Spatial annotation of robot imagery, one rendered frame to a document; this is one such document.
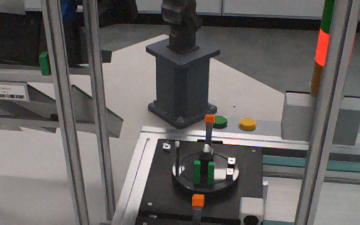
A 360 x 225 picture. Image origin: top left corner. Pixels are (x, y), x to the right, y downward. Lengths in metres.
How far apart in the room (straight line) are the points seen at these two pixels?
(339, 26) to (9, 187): 0.86
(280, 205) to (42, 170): 0.59
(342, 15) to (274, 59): 3.03
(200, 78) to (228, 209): 0.49
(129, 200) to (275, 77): 2.56
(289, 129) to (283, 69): 2.80
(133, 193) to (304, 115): 0.41
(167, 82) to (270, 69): 2.27
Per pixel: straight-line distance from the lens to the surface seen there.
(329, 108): 0.80
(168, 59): 1.34
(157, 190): 1.05
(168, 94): 1.40
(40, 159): 1.35
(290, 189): 1.16
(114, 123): 1.12
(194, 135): 1.22
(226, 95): 1.57
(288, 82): 3.48
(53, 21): 0.71
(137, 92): 1.59
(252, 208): 0.99
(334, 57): 0.75
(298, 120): 0.84
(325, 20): 0.77
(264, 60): 3.73
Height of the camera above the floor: 1.66
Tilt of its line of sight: 36 degrees down
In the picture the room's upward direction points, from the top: straight up
